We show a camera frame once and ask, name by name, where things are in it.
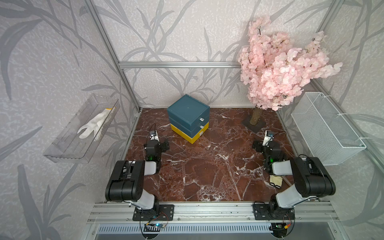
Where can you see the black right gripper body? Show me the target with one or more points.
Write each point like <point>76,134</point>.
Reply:
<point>262,149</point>

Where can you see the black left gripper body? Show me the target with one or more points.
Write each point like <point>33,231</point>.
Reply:
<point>161,149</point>

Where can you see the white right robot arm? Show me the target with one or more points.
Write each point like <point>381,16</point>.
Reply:
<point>311,179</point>

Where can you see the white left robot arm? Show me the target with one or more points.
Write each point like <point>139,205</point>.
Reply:
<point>126,183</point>

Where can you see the teal drawer cabinet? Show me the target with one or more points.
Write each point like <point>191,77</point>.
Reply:
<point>189,115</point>

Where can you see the white work glove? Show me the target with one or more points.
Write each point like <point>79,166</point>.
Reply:
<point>94,125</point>

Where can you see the pink artificial blossom tree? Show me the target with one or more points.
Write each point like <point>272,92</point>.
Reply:
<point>276,72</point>

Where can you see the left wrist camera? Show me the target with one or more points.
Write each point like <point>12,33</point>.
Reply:
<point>154,135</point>

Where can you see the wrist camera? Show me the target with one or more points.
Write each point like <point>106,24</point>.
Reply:
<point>154,135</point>
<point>269,135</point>

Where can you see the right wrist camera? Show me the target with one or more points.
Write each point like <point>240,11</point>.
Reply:
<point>269,135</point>

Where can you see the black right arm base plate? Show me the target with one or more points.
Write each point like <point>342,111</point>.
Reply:
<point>261,211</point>

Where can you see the white wire mesh basket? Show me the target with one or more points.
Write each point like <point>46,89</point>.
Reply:
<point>325,130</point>

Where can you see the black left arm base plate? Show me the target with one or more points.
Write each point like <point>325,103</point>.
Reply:
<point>160,212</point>

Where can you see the clear plastic wall tray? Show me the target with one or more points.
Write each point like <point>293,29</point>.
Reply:
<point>79,140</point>

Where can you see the aluminium front rail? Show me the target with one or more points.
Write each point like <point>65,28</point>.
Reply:
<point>214,212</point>

